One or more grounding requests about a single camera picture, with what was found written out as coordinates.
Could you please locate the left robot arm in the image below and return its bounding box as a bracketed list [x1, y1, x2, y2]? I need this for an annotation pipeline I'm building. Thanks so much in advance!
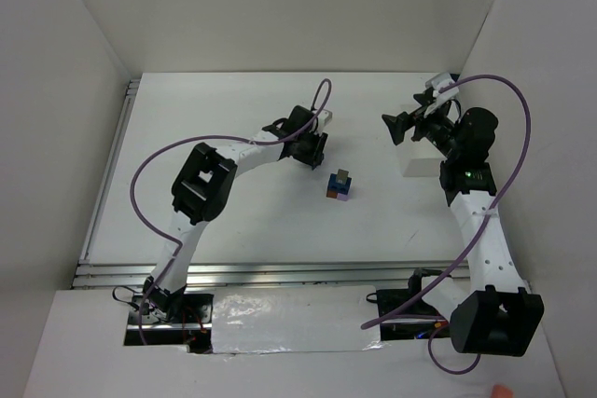
[143, 105, 332, 320]

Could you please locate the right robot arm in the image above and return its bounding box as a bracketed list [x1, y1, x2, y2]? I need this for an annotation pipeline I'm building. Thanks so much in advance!
[382, 88, 544, 357]

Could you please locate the purple cable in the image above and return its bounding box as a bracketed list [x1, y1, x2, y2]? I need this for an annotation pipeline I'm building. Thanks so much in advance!
[129, 78, 334, 346]
[361, 74, 533, 377]

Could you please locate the aluminium front rail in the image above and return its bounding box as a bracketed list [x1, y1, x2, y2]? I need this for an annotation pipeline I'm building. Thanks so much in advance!
[71, 261, 450, 289]

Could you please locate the brown wood block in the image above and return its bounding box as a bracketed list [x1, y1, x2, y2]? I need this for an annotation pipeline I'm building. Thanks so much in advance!
[326, 189, 338, 199]

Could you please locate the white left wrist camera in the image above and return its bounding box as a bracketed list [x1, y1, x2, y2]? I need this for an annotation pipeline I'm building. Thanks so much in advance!
[311, 109, 333, 133]

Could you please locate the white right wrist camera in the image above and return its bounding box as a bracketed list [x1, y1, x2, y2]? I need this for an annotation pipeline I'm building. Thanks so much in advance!
[424, 73, 459, 105]

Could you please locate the white perforated box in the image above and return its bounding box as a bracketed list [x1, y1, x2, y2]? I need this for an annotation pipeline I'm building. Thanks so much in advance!
[396, 141, 445, 178]

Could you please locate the blue castle arch block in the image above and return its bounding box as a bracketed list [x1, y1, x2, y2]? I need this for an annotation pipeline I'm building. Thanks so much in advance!
[327, 173, 352, 195]

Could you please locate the left aluminium side rail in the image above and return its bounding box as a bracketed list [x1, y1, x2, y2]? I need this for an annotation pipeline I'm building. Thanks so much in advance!
[77, 78, 141, 265]

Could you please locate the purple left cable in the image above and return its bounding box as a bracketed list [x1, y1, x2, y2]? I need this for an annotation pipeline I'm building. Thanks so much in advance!
[129, 78, 334, 346]

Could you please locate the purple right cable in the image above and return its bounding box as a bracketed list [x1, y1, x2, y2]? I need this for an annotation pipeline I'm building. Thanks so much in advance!
[361, 74, 533, 377]

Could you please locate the orange object at corner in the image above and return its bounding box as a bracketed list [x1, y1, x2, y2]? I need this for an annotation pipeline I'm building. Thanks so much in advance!
[490, 384, 514, 398]

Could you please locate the grey wood cube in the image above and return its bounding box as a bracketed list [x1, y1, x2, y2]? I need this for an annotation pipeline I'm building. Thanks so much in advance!
[336, 169, 349, 185]

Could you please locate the silver foil tape sheet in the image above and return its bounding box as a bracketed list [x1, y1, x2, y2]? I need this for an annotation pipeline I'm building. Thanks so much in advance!
[211, 285, 382, 354]

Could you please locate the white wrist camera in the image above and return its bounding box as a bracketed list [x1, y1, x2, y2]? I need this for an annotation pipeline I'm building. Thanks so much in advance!
[424, 73, 459, 105]
[311, 109, 333, 133]

